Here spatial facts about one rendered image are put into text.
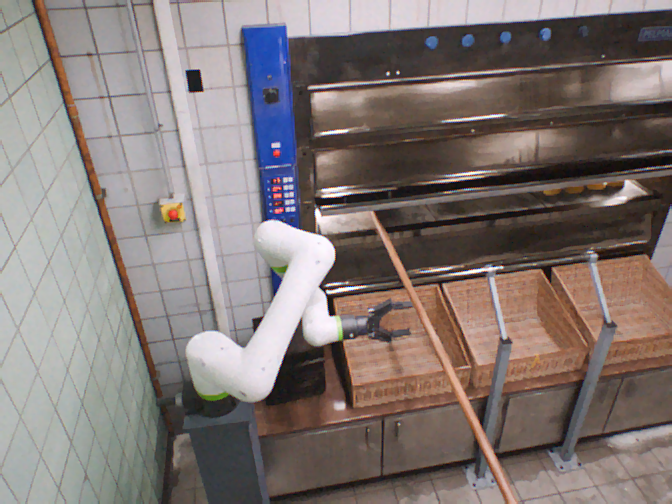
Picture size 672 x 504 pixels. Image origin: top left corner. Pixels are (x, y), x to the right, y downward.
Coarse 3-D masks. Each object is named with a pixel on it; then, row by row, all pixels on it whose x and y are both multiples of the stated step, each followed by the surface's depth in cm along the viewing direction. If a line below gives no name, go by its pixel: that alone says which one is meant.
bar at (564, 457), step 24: (528, 264) 231; (552, 264) 233; (336, 288) 220; (360, 288) 220; (600, 288) 234; (504, 336) 224; (600, 336) 235; (504, 360) 227; (600, 360) 239; (576, 408) 261; (576, 432) 267; (480, 456) 264; (552, 456) 283; (576, 456) 282; (480, 480) 272
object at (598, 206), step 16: (544, 208) 269; (560, 208) 269; (576, 208) 268; (592, 208) 269; (608, 208) 271; (624, 208) 273; (416, 224) 260; (432, 224) 259; (448, 224) 259; (464, 224) 259; (480, 224) 261; (496, 224) 263; (336, 240) 250; (352, 240) 252; (368, 240) 254
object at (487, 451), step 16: (384, 240) 244; (400, 272) 223; (416, 304) 206; (432, 336) 191; (448, 368) 178; (464, 400) 166; (480, 432) 157; (480, 448) 154; (496, 464) 148; (496, 480) 145; (512, 496) 140
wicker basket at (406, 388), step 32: (416, 288) 271; (416, 320) 277; (448, 320) 260; (384, 352) 269; (416, 352) 269; (448, 352) 266; (352, 384) 234; (384, 384) 237; (416, 384) 241; (448, 384) 247
